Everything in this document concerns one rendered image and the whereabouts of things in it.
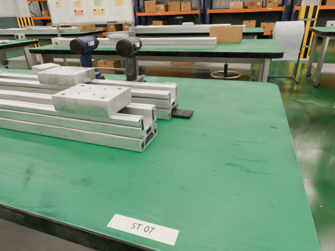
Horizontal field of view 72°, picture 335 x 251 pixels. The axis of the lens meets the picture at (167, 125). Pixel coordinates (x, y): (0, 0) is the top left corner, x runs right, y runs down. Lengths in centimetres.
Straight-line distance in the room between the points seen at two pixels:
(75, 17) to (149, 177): 393
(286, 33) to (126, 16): 237
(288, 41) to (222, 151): 363
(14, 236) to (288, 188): 113
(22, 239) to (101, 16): 331
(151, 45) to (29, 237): 173
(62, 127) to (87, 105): 14
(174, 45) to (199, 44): 22
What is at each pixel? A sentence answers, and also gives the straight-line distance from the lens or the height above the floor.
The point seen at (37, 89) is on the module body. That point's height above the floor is 84.
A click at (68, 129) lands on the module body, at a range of 66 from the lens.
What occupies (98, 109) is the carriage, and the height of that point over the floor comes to 88.
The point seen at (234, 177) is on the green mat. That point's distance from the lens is 49.
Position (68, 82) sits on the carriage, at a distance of 85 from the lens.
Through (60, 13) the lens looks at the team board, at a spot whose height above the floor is 113.
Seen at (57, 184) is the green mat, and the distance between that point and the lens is 52.
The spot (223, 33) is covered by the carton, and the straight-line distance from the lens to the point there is 257.
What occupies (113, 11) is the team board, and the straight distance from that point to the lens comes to 388.
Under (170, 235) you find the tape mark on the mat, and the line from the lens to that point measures 38.
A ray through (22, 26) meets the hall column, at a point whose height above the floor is 85.
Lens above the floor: 108
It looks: 26 degrees down
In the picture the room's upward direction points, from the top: 2 degrees counter-clockwise
